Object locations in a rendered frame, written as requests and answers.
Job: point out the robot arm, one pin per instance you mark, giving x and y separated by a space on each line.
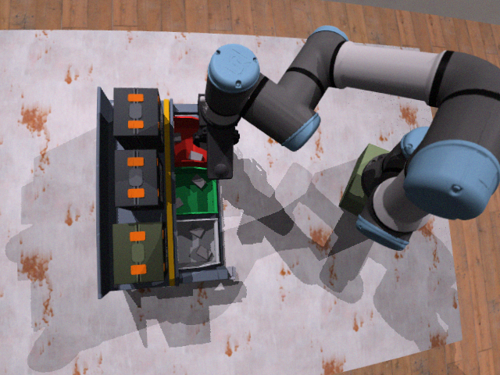
456 165

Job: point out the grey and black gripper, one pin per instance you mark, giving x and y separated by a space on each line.
199 138

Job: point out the green open bin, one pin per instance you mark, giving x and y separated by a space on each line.
196 201

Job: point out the grey open bin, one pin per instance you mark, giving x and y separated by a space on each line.
189 243

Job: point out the yellow flat bar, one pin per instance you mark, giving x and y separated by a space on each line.
168 192

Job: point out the red bin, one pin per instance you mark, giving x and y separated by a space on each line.
187 125

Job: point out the dark grey bin rack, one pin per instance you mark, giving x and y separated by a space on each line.
107 214

